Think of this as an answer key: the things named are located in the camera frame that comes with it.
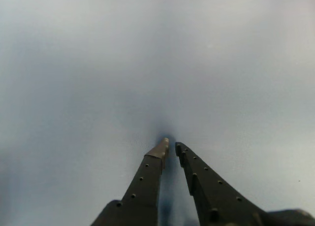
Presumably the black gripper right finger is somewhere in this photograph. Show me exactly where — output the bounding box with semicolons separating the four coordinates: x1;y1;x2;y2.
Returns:
174;141;315;226

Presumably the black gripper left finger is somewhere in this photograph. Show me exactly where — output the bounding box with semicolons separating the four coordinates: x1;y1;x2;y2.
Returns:
90;137;170;226

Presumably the dark grey table mat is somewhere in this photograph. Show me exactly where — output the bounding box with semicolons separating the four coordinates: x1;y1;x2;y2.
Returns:
0;0;315;226

